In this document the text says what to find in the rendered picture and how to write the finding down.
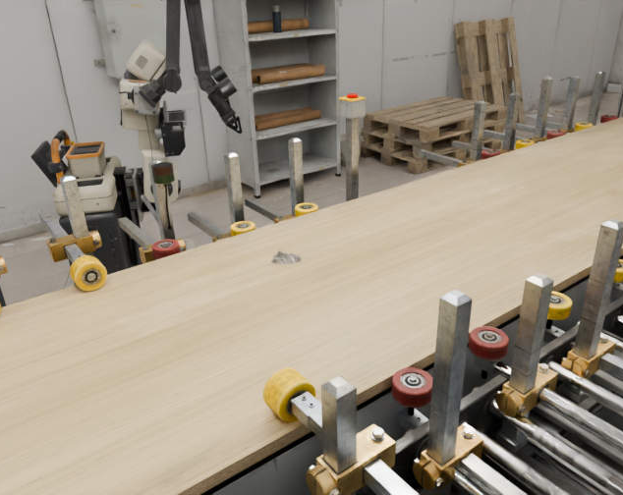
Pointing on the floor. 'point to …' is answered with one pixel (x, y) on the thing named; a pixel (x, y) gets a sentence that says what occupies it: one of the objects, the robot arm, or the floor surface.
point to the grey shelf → (250, 101)
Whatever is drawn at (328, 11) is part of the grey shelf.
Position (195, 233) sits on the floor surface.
